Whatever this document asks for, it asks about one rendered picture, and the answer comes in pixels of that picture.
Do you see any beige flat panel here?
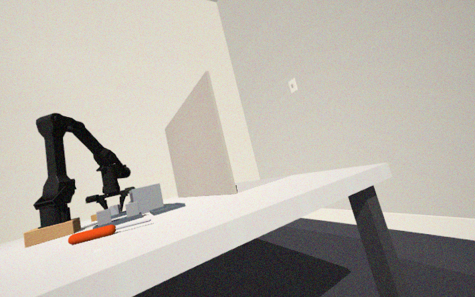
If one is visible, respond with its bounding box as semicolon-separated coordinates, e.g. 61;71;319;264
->
165;71;237;197

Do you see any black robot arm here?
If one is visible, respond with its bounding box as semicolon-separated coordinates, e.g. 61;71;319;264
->
33;113;131;229

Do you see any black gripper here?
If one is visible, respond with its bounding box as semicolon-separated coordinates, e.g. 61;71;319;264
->
86;178;135;211

